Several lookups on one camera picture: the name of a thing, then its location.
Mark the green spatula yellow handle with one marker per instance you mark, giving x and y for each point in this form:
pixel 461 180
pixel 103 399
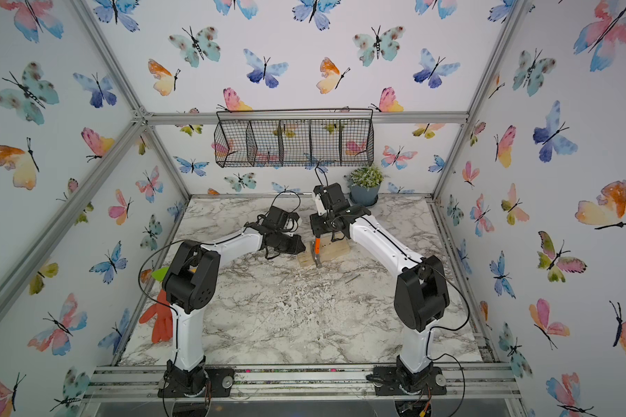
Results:
pixel 159 274

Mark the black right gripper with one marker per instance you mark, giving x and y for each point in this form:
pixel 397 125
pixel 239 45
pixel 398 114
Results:
pixel 315 225

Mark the dark steel nail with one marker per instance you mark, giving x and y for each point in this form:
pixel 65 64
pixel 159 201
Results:
pixel 352 279

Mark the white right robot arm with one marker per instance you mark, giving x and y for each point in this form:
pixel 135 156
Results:
pixel 421 293

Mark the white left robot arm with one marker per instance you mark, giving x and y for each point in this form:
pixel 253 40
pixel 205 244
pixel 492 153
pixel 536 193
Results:
pixel 190 283

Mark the aluminium front rail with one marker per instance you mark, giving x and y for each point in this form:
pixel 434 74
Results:
pixel 470 380

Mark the red silicone glove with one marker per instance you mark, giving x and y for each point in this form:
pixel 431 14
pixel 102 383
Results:
pixel 161 313

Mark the black wire wall basket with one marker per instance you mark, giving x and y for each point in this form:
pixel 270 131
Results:
pixel 290 138

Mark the wooden board with holes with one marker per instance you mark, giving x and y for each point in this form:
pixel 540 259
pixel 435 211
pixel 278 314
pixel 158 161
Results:
pixel 329 251

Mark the blue pot green plant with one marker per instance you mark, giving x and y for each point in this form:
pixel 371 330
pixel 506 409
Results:
pixel 365 183

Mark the orange handled claw hammer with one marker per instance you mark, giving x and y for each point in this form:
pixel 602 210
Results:
pixel 316 252

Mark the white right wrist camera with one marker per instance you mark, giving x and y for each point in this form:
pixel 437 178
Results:
pixel 320 208

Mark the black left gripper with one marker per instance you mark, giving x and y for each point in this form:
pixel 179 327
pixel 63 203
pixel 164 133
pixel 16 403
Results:
pixel 298 246

